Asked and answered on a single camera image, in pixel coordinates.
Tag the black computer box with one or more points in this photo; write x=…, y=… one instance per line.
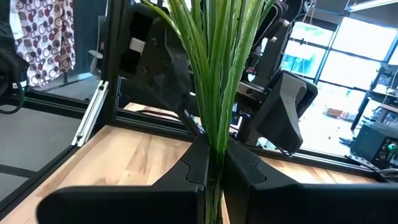
x=370, y=143

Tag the silver aluminium extrusion bar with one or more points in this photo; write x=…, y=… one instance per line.
x=90, y=115

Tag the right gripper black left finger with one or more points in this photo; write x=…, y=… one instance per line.
x=140, y=205

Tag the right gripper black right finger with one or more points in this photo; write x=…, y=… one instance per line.
x=280, y=205

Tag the red-orange flower bunch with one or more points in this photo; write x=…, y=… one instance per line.
x=217, y=77

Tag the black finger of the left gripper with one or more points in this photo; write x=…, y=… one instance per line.
x=280, y=118
x=164, y=71

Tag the circle patterned cloth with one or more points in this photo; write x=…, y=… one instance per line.
x=46, y=40

